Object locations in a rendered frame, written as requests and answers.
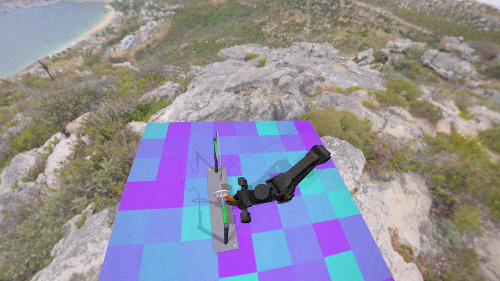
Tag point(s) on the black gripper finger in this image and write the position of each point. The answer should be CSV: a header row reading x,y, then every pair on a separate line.
x,y
234,204
235,197

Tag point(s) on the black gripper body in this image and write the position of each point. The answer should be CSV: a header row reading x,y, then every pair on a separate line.
x,y
245,215

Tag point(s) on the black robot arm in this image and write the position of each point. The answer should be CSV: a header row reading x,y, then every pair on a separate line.
x,y
282,186

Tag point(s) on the orange bar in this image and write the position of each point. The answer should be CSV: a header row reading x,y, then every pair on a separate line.
x,y
225,195

